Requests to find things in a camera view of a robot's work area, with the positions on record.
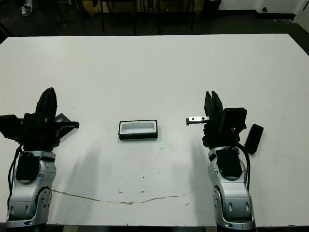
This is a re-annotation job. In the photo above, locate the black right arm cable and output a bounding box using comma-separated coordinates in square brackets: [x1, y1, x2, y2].
[235, 141, 251, 191]

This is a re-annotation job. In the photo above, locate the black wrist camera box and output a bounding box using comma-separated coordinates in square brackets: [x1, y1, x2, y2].
[0, 115, 25, 142]
[223, 107, 248, 133]

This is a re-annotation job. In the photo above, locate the white sneaker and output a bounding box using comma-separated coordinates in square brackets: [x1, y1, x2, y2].
[19, 0, 33, 16]

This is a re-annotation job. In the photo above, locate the black metal chair frame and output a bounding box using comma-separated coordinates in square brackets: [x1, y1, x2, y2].
[100, 0, 196, 33]

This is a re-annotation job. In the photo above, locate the black box lid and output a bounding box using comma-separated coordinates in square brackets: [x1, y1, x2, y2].
[55, 112, 70, 125]

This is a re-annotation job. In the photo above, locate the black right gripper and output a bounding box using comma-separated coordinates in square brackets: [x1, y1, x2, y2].
[185, 90, 241, 149]

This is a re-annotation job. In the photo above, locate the black box with white insert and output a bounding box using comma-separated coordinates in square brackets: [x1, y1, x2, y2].
[118, 119, 159, 141]

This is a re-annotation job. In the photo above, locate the black slim camera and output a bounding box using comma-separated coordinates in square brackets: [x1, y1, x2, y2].
[243, 123, 264, 155]

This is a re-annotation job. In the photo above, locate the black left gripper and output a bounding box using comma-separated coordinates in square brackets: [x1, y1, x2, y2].
[18, 87, 80, 152]

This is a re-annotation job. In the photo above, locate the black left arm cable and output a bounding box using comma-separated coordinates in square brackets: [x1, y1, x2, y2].
[7, 144, 25, 201]

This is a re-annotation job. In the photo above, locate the black bin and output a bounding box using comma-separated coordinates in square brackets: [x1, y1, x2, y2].
[204, 0, 222, 19]

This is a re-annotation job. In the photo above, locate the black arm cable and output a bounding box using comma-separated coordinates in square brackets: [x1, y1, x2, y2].
[235, 141, 251, 191]
[7, 144, 25, 201]

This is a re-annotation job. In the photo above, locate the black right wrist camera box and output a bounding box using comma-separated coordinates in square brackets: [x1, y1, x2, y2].
[223, 107, 248, 133]

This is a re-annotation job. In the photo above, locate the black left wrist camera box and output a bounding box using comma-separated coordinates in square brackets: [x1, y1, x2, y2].
[0, 115, 25, 142]

